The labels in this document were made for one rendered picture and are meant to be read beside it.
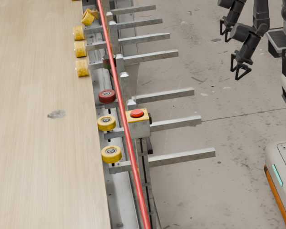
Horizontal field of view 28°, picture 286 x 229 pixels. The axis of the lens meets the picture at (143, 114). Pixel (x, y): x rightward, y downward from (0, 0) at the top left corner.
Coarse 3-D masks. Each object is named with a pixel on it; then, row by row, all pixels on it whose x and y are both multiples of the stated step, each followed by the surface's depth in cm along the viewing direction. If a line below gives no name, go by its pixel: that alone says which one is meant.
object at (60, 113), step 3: (54, 111) 255; (57, 111) 257; (60, 111) 254; (63, 111) 257; (48, 114) 254; (51, 114) 255; (54, 114) 255; (57, 114) 254; (60, 114) 254; (63, 114) 254; (48, 117) 255; (51, 117) 254; (54, 117) 254; (57, 117) 254; (60, 117) 253
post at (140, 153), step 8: (136, 144) 187; (144, 144) 188; (136, 152) 193; (144, 152) 189; (144, 160) 191; (144, 168) 192; (144, 176) 193; (144, 184) 196; (144, 192) 197; (152, 192) 198; (144, 200) 199; (152, 200) 199; (152, 208) 201; (152, 216) 203; (152, 224) 204
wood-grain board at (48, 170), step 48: (0, 0) 416; (48, 0) 404; (0, 48) 334; (48, 48) 326; (0, 96) 278; (48, 96) 273; (0, 144) 239; (48, 144) 235; (96, 144) 231; (0, 192) 209; (48, 192) 206; (96, 192) 203
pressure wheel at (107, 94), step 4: (100, 92) 270; (104, 92) 270; (108, 92) 270; (112, 92) 268; (100, 96) 266; (104, 96) 266; (108, 96) 265; (112, 96) 266; (100, 100) 267; (104, 100) 266; (108, 100) 266; (112, 100) 267; (108, 112) 273
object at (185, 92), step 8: (192, 88) 273; (144, 96) 271; (152, 96) 271; (160, 96) 271; (168, 96) 272; (176, 96) 272; (184, 96) 273; (104, 104) 269; (112, 104) 270; (136, 104) 272
